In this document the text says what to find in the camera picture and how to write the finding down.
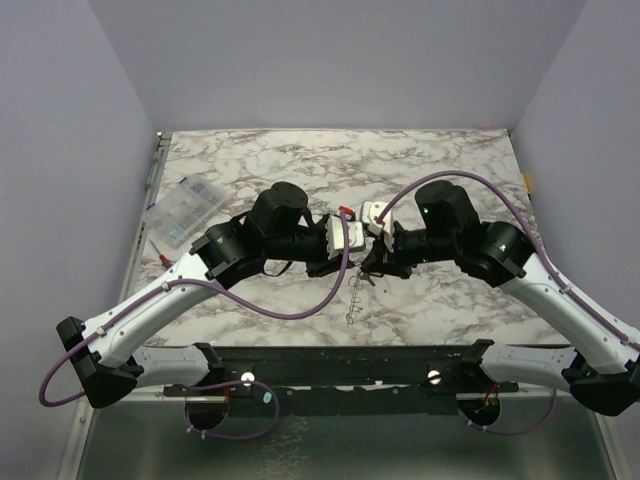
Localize aluminium rail left edge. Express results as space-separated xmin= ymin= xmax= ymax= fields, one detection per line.
xmin=110 ymin=132 xmax=171 ymax=326

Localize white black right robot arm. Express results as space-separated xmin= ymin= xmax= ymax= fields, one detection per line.
xmin=359 ymin=180 xmax=639 ymax=416

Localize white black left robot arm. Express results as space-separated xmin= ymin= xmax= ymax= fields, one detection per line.
xmin=56 ymin=182 xmax=365 ymax=409

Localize key with black tag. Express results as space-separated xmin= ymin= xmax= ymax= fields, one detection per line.
xmin=358 ymin=270 xmax=376 ymax=287

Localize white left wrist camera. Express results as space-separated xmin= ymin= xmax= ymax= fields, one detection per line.
xmin=326 ymin=216 xmax=366 ymax=260

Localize silver metal keyring holder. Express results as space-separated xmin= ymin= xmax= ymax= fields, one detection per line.
xmin=345 ymin=270 xmax=363 ymax=326

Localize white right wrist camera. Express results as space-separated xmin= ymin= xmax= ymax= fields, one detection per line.
xmin=358 ymin=201 xmax=394 ymax=236

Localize clear plastic screw organizer box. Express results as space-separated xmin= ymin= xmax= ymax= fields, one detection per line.
xmin=144 ymin=174 xmax=228 ymax=249

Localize blue red handled screwdriver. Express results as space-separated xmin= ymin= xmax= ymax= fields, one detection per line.
xmin=148 ymin=239 xmax=173 ymax=270

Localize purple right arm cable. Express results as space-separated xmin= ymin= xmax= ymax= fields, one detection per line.
xmin=374 ymin=169 xmax=640 ymax=435

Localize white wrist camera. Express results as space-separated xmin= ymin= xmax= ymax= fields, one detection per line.
xmin=358 ymin=201 xmax=394 ymax=236
xmin=326 ymin=216 xmax=366 ymax=260

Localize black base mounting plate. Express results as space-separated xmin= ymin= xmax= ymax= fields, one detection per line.
xmin=163 ymin=340 xmax=518 ymax=416

